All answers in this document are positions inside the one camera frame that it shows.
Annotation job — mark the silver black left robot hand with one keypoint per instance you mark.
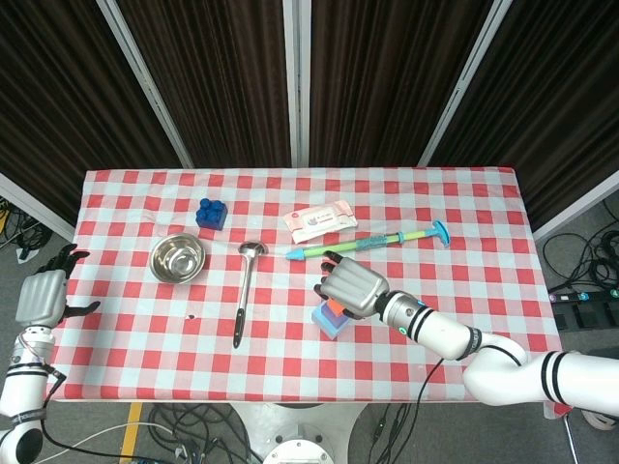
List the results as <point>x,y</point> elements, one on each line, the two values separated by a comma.
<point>41,297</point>

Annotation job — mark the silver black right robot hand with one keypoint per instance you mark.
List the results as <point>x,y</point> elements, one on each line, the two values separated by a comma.
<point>355,290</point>

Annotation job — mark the small orange block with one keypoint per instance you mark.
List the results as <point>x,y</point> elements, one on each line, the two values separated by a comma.
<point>333,307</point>

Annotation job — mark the purple foam cube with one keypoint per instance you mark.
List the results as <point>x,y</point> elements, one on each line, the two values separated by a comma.
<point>333,318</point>

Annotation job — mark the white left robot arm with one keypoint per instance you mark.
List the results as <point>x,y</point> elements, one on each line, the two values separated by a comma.
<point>19,386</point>

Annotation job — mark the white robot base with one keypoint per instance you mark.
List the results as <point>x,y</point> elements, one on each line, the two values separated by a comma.
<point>295,435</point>

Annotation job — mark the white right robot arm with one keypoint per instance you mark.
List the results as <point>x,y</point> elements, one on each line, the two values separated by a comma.
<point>445,333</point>

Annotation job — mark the large light blue cube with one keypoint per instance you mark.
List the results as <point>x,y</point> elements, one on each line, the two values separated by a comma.
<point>326,329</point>

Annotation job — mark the green blue toy water pump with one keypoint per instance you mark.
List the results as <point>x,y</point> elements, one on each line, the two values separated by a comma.
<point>309,252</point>

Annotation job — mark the pink white wet wipes pack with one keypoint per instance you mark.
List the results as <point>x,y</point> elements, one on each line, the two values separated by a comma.
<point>319,222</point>

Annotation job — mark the red white checkered tablecloth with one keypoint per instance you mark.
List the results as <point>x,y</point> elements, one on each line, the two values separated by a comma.
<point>435,217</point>

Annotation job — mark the stainless steel bowl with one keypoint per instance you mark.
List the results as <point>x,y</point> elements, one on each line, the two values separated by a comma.
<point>176,258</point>

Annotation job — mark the dark blue building block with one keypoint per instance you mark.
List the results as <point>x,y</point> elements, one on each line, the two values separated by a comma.
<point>212,215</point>

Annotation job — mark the dark brown partition panel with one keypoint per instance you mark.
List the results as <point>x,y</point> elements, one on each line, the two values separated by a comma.
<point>217,72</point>
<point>48,96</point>
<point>556,96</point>
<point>377,72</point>

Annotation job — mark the white partition bottom rail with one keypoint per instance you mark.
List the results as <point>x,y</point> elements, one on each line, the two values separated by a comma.
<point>575,208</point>
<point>34,208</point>

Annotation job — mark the white partition post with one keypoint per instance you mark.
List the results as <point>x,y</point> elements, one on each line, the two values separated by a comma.
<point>296,82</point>
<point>464,82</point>
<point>146,82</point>

